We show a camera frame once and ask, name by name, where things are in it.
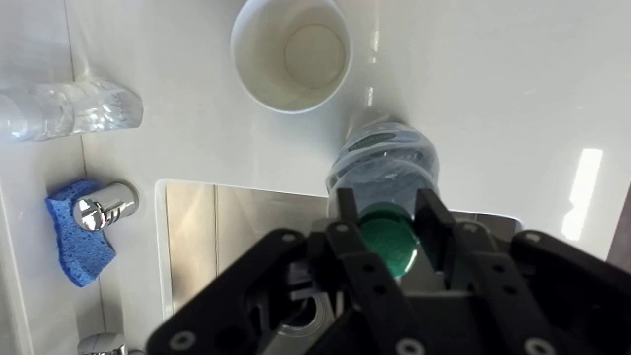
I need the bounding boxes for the blue sponge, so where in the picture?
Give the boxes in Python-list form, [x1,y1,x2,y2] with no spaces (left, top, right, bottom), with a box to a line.
[44,179,115,288]

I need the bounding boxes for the clear soap dispenser bottle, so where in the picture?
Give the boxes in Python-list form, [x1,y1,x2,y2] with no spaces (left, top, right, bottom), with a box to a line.
[0,77,143,142]

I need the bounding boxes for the clear bottle with green lid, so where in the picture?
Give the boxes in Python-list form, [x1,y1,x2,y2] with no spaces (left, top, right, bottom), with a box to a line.
[324,108,439,280]

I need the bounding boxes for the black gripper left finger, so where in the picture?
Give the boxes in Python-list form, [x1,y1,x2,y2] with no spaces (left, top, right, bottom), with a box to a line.
[324,187,433,355]

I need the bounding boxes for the chrome sink stopper knob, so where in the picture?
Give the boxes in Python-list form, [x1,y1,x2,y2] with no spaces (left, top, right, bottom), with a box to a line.
[72,181,139,230]

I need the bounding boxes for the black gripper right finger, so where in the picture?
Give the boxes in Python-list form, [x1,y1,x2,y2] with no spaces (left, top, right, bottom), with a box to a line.
[413,189,559,355]

